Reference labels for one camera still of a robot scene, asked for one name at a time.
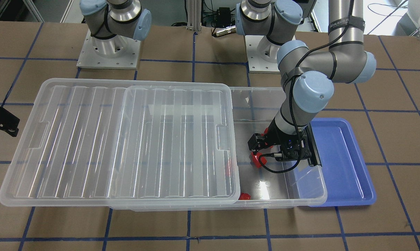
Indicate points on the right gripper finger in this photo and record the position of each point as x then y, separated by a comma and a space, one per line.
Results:
9, 122

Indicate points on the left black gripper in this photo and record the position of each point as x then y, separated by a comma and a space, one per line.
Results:
274, 140

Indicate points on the red block from tray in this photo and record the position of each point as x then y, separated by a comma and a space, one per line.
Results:
258, 160

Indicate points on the clear plastic box lid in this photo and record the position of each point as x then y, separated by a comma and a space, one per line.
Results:
101, 142

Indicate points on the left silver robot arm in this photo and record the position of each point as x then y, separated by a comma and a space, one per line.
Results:
307, 75

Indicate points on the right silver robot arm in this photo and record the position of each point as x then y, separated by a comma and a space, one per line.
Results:
111, 23

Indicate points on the red block in box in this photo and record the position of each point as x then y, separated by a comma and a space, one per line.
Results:
244, 196
265, 132
228, 169

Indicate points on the clear plastic storage box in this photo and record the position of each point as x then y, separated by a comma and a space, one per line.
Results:
303, 186

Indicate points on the blue plastic tray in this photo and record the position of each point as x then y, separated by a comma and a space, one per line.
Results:
346, 176

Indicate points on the black box latch handle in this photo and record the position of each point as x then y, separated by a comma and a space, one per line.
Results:
314, 159

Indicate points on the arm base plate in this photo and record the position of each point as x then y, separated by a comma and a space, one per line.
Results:
115, 53
262, 54

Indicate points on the aluminium frame post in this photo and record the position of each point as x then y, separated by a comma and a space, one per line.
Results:
194, 14

